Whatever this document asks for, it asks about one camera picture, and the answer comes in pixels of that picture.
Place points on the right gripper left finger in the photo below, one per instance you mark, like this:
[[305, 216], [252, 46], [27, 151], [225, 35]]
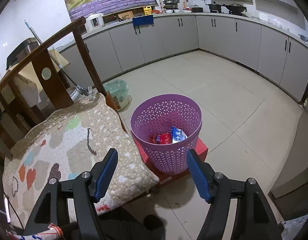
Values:
[[102, 173]]

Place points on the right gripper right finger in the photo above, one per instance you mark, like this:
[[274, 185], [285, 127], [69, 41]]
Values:
[[200, 175]]

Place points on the blue medicine box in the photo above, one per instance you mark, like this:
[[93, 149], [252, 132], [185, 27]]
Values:
[[177, 135]]

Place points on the long red cigarette box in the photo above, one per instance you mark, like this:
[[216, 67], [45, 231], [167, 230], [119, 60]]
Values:
[[164, 139]]

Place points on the red plastic wrapper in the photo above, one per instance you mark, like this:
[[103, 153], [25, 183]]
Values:
[[153, 139]]

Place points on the grey kitchen cabinets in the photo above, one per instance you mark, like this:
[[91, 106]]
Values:
[[275, 54]]

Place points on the red box under basket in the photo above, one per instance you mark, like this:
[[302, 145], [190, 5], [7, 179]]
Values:
[[169, 162]]

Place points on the quilted heart pattern mat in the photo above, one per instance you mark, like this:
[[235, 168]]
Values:
[[68, 143]]

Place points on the purple plastic waste basket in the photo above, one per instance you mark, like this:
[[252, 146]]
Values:
[[158, 114]]

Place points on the wooden chair backrest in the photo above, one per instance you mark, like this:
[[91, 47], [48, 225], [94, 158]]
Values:
[[47, 75]]

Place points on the smartphone with lit screen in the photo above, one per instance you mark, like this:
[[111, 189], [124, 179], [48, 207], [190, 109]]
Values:
[[7, 209]]

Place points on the blue cloth on cabinet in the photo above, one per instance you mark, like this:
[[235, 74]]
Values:
[[142, 20]]

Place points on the black wok on stove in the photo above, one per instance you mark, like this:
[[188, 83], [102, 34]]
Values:
[[235, 9]]

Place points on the yellow container on counter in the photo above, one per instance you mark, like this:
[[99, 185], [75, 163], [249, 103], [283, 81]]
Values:
[[147, 10]]

